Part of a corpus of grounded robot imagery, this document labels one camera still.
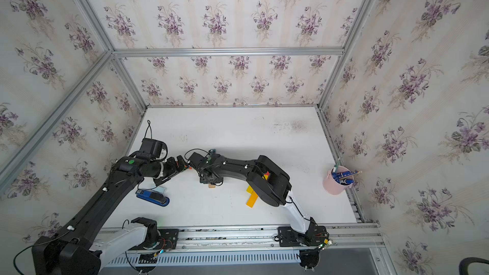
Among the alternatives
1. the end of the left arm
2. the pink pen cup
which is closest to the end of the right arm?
the end of the left arm

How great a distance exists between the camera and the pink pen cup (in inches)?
31.4

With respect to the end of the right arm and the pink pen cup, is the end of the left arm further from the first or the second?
the pink pen cup
